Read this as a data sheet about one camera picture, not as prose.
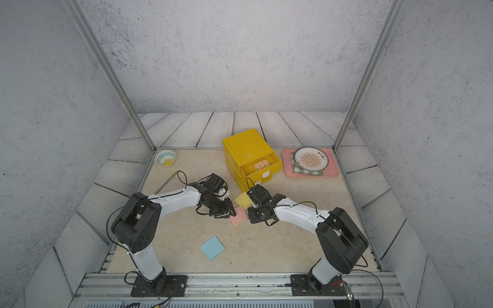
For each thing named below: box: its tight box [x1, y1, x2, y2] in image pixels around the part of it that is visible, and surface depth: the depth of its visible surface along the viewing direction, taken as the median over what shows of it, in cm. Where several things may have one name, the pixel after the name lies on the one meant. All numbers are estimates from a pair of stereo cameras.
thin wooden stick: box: [154, 169, 181, 195], surface depth 107 cm
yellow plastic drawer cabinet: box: [222, 128, 283, 193], surface depth 93 cm
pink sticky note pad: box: [229, 205, 249, 227], surface depth 91 cm
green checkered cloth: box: [290, 152, 323, 176], surface depth 110 cm
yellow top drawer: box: [240, 152, 283, 186], surface depth 88 cm
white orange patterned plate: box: [294, 146, 330, 172], surface depth 117 cm
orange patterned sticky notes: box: [252, 159, 271, 171], surface depth 93 cm
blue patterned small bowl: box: [154, 149, 177, 167], surface depth 117 cm
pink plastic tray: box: [281, 148, 339, 178], surface depth 111 cm
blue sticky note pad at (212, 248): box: [200, 234, 225, 262], surface depth 84 cm
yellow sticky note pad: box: [234, 191, 253, 210], surface depth 98 cm
